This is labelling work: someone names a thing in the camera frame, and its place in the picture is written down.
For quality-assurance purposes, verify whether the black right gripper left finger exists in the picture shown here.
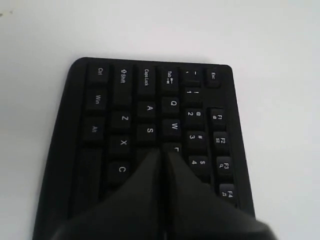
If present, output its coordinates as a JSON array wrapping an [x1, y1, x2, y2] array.
[[52, 149, 161, 240]]

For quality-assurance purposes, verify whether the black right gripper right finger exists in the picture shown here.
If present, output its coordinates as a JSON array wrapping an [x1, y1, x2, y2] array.
[[166, 152, 276, 240]]

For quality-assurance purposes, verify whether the black acer keyboard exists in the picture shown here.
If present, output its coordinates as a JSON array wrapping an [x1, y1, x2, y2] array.
[[32, 57, 255, 240]]

